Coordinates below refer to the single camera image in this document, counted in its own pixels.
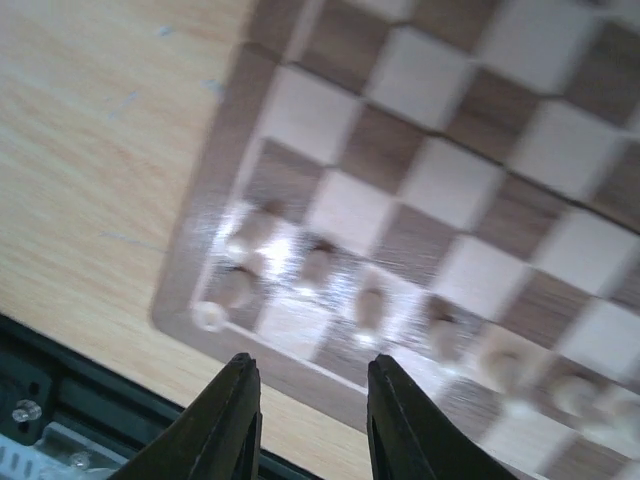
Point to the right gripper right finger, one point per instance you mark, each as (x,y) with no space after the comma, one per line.
(411,438)

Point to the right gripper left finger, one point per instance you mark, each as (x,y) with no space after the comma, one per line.
(216,437)

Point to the wooden chess board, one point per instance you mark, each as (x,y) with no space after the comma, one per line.
(452,183)

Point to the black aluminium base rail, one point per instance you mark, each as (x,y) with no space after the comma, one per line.
(89,420)

